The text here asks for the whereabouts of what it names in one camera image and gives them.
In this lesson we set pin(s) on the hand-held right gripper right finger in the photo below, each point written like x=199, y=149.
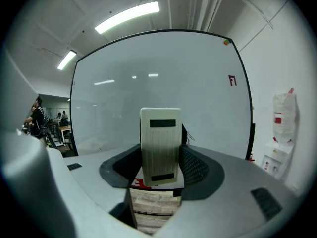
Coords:
x=235, y=190

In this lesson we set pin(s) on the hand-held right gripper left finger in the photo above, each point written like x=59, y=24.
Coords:
x=86, y=180

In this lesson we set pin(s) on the cream white rectangular device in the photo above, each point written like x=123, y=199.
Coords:
x=161, y=145

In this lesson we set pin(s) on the whiteboard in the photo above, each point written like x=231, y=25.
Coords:
x=173, y=83

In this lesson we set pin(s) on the white water dispenser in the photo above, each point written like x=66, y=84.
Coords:
x=277, y=157

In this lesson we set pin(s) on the red plastic holder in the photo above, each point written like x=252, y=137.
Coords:
x=140, y=183

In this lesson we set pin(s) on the ceiling strip light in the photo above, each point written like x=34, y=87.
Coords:
x=127, y=16
x=67, y=59

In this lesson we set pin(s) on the coloured magnets cluster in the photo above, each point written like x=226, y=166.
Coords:
x=227, y=41

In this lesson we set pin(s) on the white ceiling pipe bundle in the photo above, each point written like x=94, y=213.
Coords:
x=205, y=6

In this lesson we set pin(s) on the wooden table with white frame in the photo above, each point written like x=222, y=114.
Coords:
x=65, y=128

